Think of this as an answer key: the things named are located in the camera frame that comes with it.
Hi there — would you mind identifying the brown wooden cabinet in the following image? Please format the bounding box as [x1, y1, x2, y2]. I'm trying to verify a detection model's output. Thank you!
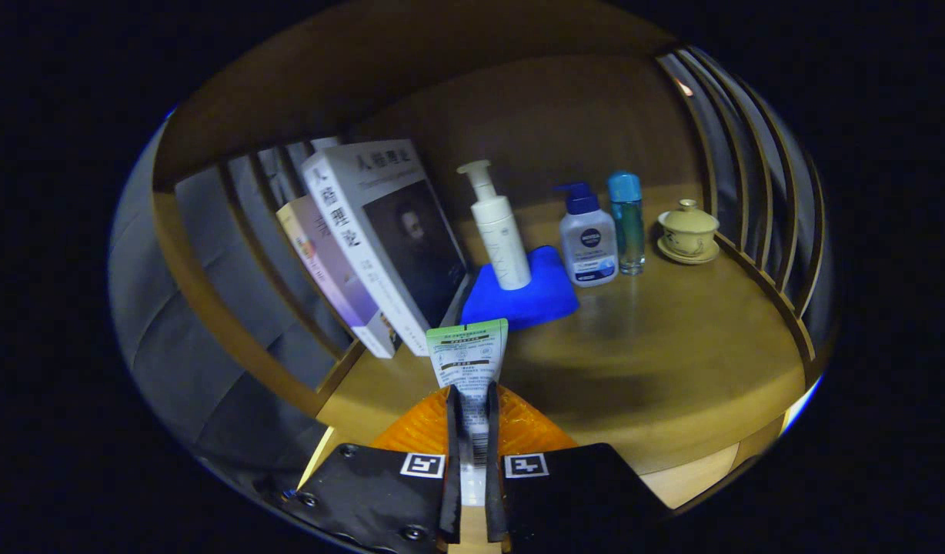
[149, 0, 835, 524]

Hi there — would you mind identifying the teal slim bottle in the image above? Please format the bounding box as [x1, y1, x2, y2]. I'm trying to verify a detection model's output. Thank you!
[606, 172, 646, 276]

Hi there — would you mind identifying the white squeeze tube green end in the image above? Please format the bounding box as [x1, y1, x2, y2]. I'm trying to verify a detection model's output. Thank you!
[426, 319, 509, 509]

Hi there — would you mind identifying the grey bottle with blue pump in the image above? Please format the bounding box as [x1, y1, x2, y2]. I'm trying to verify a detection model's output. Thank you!
[553, 182, 619, 288]

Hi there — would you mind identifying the thick white book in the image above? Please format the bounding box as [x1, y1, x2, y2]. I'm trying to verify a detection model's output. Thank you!
[302, 138, 473, 357]

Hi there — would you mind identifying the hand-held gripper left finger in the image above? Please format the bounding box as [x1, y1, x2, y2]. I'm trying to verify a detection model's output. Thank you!
[276, 385, 463, 554]

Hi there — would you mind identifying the yellow saucer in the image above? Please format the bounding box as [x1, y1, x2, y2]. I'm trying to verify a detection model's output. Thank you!
[657, 235, 721, 265]

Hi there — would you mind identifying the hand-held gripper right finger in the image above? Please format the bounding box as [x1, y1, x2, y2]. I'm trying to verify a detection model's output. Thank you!
[484, 382, 673, 554]

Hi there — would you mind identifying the purple book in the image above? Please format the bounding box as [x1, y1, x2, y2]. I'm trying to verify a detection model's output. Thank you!
[276, 195, 402, 360]

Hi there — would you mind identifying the yellow lidded teacup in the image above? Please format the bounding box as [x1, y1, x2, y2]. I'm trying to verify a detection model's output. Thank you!
[658, 199, 720, 259]

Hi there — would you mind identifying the white pump bottle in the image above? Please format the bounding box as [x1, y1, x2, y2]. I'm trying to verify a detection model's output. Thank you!
[456, 159, 533, 291]

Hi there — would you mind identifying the blue folded cloth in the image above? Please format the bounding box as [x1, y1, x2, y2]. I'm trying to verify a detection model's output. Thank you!
[461, 245, 580, 332]

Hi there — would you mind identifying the wooden countertop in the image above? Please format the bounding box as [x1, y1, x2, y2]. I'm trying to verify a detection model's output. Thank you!
[315, 181, 808, 512]

